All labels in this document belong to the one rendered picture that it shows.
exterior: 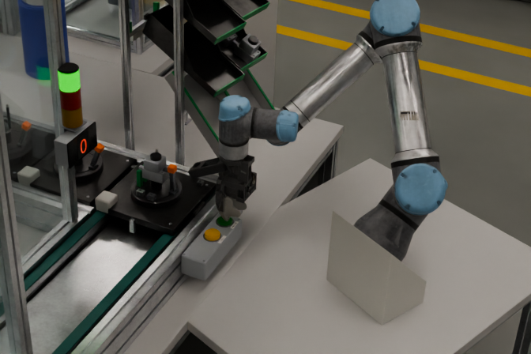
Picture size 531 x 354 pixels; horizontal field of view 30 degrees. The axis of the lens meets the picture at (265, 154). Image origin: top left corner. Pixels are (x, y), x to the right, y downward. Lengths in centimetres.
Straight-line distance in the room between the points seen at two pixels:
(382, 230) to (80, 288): 76
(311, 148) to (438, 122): 198
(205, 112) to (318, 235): 48
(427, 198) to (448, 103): 289
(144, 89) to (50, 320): 122
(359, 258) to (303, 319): 21
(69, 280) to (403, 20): 103
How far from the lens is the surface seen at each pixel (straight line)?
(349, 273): 252
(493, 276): 271
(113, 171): 281
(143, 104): 333
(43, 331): 240
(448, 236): 282
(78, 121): 245
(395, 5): 240
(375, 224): 247
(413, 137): 237
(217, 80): 276
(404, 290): 248
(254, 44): 284
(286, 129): 239
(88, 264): 257
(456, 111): 515
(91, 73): 353
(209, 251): 252
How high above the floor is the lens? 254
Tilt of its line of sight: 33 degrees down
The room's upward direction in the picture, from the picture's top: 2 degrees clockwise
